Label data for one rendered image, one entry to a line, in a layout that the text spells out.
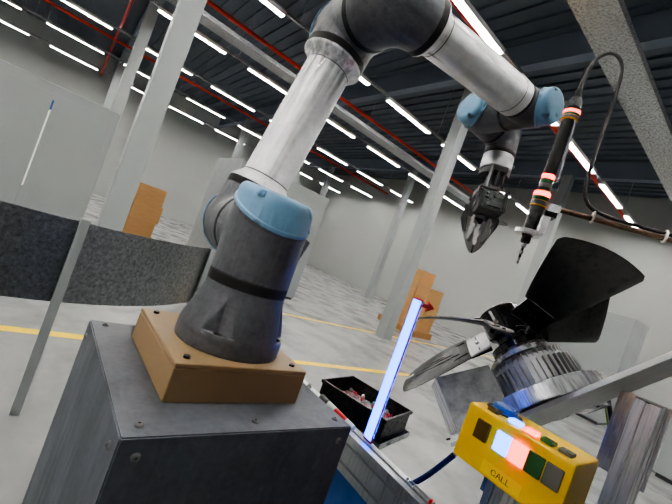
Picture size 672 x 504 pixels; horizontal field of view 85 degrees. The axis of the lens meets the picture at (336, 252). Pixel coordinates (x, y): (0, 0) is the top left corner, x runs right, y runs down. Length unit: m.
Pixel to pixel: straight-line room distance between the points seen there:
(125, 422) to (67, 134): 6.11
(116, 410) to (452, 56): 0.70
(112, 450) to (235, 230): 0.27
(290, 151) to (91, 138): 5.87
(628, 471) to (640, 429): 0.09
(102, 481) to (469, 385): 0.85
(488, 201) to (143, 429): 0.80
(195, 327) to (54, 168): 6.00
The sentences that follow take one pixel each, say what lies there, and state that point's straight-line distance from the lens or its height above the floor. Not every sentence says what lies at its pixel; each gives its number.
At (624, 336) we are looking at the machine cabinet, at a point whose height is 1.60.
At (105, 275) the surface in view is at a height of 0.71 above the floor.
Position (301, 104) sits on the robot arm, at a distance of 0.69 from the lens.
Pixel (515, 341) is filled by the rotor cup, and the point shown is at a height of 1.17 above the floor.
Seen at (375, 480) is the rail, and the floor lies 0.83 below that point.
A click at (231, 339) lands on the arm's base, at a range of 0.50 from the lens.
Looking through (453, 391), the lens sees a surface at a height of 0.99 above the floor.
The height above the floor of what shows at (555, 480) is 1.04.
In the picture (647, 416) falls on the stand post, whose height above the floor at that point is 1.12.
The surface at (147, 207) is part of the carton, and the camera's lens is 8.66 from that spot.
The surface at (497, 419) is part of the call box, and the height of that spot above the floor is 1.07.
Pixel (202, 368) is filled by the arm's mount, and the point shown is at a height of 1.04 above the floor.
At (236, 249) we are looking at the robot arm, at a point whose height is 1.18.
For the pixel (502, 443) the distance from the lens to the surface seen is 0.66.
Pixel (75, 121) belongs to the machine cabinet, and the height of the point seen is 1.70.
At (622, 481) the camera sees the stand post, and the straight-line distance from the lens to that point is 1.14.
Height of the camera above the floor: 1.22
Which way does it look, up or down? level
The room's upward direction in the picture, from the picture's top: 20 degrees clockwise
